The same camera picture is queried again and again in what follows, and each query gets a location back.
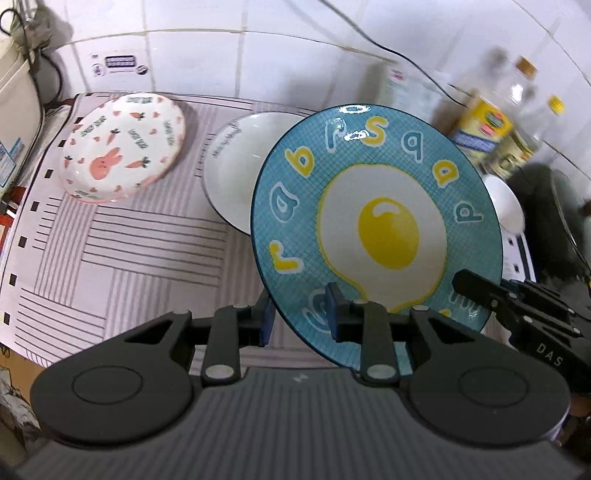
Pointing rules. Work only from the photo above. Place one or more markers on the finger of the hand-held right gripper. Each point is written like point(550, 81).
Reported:
point(475, 288)
point(540, 297)

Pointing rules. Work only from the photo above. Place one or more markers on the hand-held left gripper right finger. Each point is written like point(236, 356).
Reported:
point(333, 314)

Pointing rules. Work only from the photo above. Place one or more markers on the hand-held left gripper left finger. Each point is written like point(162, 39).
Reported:
point(266, 323)

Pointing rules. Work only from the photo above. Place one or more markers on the white ribbed bowl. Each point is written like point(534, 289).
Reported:
point(505, 203)

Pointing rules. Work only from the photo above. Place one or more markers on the blue fried egg plate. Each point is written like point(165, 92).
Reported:
point(383, 230)

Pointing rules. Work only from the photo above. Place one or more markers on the white dark-rimmed deep plate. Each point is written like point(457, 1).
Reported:
point(240, 166)

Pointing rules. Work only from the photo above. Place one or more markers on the pink rabbit plate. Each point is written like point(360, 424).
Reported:
point(111, 161)

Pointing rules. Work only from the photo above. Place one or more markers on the dark cooking pot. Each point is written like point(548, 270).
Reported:
point(549, 212)

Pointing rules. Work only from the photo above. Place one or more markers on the striped table mat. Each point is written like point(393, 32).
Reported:
point(138, 258)

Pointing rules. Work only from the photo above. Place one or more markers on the clear yellow-capped bottle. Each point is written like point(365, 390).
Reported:
point(554, 120)
point(524, 138)

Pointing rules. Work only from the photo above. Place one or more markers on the yellow label oil bottle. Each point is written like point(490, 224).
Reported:
point(485, 124)

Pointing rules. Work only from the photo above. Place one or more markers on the white plastic packet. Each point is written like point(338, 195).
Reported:
point(404, 90)

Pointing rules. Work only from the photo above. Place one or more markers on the red packet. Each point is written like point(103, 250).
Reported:
point(9, 217)

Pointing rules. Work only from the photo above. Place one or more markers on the white appliance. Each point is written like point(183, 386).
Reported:
point(14, 110)

